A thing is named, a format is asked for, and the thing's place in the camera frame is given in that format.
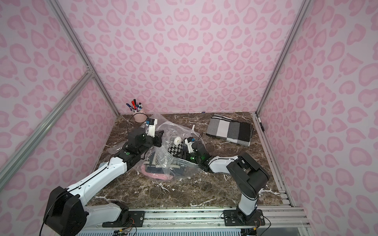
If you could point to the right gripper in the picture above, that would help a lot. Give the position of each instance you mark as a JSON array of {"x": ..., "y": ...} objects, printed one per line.
[{"x": 185, "y": 151}]

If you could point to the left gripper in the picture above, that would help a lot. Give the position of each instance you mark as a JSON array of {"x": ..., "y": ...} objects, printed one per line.
[{"x": 158, "y": 138}]

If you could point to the black white houndstooth blanket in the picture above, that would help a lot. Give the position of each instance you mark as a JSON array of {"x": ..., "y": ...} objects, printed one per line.
[{"x": 176, "y": 150}]

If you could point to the clear plastic vacuum bag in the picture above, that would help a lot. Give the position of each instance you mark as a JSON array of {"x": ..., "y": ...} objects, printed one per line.
[{"x": 165, "y": 150}]

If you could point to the grey white checked blanket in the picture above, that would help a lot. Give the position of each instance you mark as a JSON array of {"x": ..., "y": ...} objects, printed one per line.
[{"x": 230, "y": 130}]

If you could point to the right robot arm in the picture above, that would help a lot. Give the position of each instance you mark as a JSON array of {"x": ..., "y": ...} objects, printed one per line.
[{"x": 249, "y": 176}]

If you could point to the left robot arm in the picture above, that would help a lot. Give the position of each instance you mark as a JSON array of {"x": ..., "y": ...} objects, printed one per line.
[{"x": 67, "y": 212}]

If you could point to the white bag valve cap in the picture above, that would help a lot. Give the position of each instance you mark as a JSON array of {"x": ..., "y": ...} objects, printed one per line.
[{"x": 177, "y": 141}]

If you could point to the dark blanket in bag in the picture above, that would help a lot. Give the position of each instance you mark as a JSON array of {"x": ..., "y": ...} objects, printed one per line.
[{"x": 154, "y": 166}]

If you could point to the pink folded blanket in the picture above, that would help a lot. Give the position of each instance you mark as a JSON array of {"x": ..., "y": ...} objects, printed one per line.
[{"x": 161, "y": 177}]

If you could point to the pink pen cup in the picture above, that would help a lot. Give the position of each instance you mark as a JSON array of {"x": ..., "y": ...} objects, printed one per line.
[{"x": 140, "y": 116}]

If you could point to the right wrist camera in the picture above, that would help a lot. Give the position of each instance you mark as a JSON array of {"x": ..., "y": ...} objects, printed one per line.
[{"x": 189, "y": 142}]

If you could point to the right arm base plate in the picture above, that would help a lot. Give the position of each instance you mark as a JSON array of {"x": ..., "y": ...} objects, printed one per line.
[{"x": 235, "y": 217}]

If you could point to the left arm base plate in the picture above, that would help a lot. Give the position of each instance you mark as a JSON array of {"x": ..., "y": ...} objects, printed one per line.
[{"x": 126, "y": 219}]

